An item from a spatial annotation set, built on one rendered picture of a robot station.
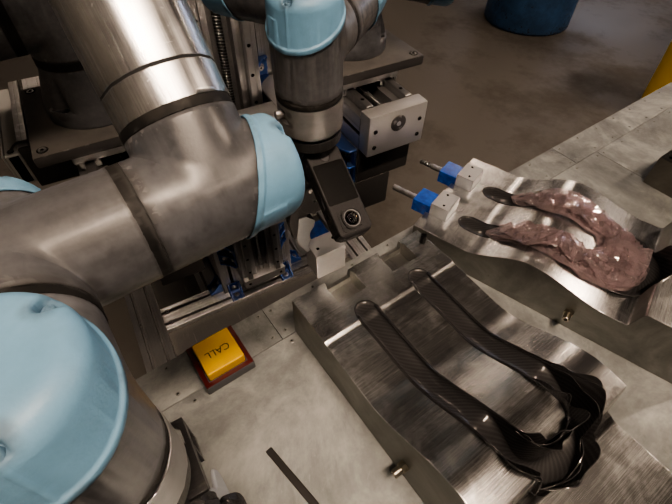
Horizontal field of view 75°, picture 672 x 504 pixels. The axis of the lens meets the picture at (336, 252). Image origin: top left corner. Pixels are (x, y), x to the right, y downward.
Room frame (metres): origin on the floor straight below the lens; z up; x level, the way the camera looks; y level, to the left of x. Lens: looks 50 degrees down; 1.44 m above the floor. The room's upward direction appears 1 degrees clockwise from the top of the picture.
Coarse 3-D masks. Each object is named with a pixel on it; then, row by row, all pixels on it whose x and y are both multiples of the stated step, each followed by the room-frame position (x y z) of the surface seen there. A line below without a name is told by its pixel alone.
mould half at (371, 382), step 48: (384, 288) 0.40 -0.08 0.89; (480, 288) 0.41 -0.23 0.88; (336, 336) 0.31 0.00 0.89; (432, 336) 0.32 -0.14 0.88; (528, 336) 0.31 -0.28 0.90; (336, 384) 0.28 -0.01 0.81; (384, 384) 0.25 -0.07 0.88; (480, 384) 0.24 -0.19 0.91; (528, 384) 0.23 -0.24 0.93; (624, 384) 0.23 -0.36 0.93; (384, 432) 0.19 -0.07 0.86; (432, 432) 0.17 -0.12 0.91; (528, 432) 0.17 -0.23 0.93; (624, 432) 0.20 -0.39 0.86; (432, 480) 0.13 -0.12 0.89; (480, 480) 0.12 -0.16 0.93; (528, 480) 0.12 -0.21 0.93; (624, 480) 0.14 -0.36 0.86
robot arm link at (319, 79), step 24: (288, 0) 0.42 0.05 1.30; (312, 0) 0.41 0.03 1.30; (336, 0) 0.42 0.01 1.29; (288, 24) 0.41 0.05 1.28; (312, 24) 0.41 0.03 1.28; (336, 24) 0.42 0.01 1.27; (288, 48) 0.41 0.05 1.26; (312, 48) 0.41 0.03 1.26; (336, 48) 0.42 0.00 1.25; (288, 72) 0.41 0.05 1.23; (312, 72) 0.41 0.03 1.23; (336, 72) 0.42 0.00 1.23; (288, 96) 0.41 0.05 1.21; (312, 96) 0.41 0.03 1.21; (336, 96) 0.42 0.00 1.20
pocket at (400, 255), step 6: (402, 246) 0.49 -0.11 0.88; (390, 252) 0.49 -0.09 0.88; (396, 252) 0.49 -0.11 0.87; (402, 252) 0.49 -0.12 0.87; (408, 252) 0.48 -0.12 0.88; (384, 258) 0.48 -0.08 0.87; (390, 258) 0.48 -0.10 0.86; (396, 258) 0.48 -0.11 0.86; (402, 258) 0.48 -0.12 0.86; (408, 258) 0.48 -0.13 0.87; (390, 264) 0.47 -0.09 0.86; (396, 264) 0.47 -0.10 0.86; (402, 264) 0.47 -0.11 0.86
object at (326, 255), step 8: (320, 224) 0.48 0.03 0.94; (312, 232) 0.47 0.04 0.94; (320, 232) 0.47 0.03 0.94; (328, 232) 0.45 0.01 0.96; (312, 240) 0.44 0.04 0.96; (320, 240) 0.44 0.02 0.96; (328, 240) 0.44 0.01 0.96; (312, 248) 0.42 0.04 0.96; (320, 248) 0.42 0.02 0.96; (328, 248) 0.42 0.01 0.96; (336, 248) 0.42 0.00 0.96; (344, 248) 0.43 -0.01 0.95; (312, 256) 0.42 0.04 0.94; (320, 256) 0.41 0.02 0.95; (328, 256) 0.42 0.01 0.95; (336, 256) 0.42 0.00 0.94; (344, 256) 0.43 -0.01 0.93; (312, 264) 0.42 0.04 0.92; (320, 264) 0.41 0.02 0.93; (328, 264) 0.42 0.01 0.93; (336, 264) 0.42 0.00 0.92; (344, 264) 0.43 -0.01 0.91; (320, 272) 0.41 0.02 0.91; (328, 272) 0.42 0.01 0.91
